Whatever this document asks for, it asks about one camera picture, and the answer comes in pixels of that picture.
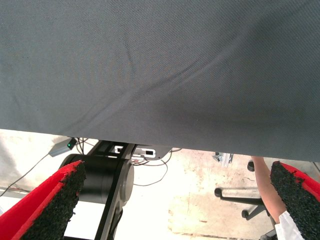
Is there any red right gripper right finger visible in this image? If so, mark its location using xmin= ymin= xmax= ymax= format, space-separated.
xmin=269 ymin=160 xmax=320 ymax=240

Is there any person's bare forearm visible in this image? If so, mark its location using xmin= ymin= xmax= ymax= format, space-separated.
xmin=250 ymin=155 xmax=288 ymax=223

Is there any white slotted metal bracket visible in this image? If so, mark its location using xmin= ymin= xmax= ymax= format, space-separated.
xmin=113 ymin=144 xmax=157 ymax=161

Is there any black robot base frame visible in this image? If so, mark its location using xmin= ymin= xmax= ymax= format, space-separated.
xmin=59 ymin=139 xmax=173 ymax=240

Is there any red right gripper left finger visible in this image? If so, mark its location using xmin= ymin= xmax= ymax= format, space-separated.
xmin=0 ymin=159 xmax=87 ymax=240

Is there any white shirt sleeve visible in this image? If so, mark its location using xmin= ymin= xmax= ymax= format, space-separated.
xmin=274 ymin=209 xmax=305 ymax=240

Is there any black office chair base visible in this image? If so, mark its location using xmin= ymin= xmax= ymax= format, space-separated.
xmin=214 ymin=160 xmax=278 ymax=240

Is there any aluminium profile bracket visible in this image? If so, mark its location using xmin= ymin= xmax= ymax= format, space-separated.
xmin=212 ymin=151 xmax=235 ymax=167

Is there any thin looped floor cable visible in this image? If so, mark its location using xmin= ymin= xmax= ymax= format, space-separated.
xmin=133 ymin=159 xmax=169 ymax=187

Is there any grey power adapter box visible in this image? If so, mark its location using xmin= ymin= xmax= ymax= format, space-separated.
xmin=48 ymin=137 xmax=78 ymax=158

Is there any dark grey table cloth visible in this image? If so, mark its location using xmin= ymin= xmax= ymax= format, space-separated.
xmin=0 ymin=0 xmax=320 ymax=163

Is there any thin dark floor cable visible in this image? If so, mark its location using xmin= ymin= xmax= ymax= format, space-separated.
xmin=0 ymin=153 xmax=51 ymax=198

